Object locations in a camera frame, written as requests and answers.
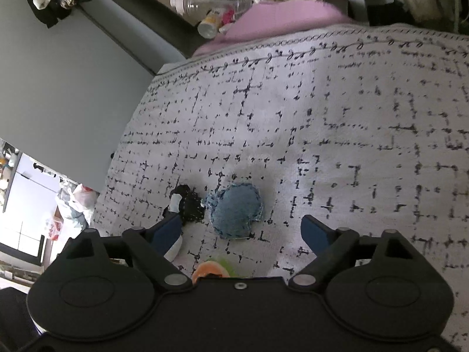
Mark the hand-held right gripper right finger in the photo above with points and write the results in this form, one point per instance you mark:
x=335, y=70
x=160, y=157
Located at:
x=315, y=233

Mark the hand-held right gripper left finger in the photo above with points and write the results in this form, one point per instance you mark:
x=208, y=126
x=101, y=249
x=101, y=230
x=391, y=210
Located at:
x=166, y=233

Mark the black and white plush toy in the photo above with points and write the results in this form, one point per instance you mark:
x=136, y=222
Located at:
x=188, y=205

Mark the burger plush toy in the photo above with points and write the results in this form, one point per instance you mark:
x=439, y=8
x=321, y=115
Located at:
x=207, y=268

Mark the blue denim plush toy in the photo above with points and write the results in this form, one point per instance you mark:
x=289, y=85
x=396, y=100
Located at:
x=234, y=212

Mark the white and pink plastic bag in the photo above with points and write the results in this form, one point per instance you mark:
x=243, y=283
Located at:
x=84, y=194

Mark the grey patterned blanket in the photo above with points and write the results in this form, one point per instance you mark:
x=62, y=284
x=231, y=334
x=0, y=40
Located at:
x=329, y=135

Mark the pink bedsheet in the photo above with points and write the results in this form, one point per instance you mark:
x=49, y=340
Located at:
x=278, y=18

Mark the clear plastic bottle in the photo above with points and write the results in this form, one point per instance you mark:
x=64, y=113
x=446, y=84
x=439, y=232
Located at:
x=209, y=0

